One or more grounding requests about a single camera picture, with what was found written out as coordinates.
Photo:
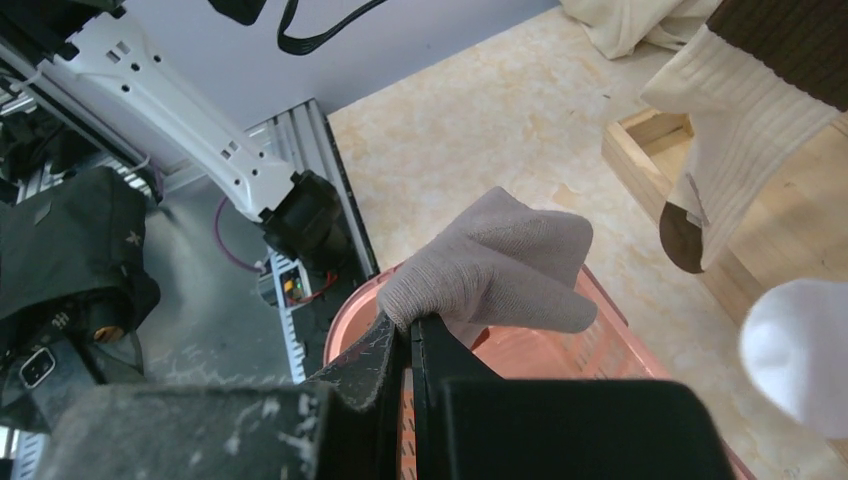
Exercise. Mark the beige brown sock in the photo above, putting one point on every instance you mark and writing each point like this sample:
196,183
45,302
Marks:
757,80

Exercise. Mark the white sock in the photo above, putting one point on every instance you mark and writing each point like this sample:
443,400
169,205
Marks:
793,348

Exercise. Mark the beige crumpled cloth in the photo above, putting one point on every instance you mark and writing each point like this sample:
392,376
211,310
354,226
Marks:
616,27

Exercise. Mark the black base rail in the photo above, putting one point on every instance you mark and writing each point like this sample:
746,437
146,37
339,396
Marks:
237,306

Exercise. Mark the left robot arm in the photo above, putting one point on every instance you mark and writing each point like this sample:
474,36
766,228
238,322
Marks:
102,45

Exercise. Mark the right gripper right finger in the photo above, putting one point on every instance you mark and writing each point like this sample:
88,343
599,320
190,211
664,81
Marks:
473,424

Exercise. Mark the grey sock with striped cuff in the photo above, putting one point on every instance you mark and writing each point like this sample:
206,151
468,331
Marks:
499,263

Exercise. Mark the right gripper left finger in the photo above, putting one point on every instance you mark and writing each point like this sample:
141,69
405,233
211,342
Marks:
341,423

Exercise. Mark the wooden hanger rack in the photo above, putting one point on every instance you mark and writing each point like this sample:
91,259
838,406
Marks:
796,226

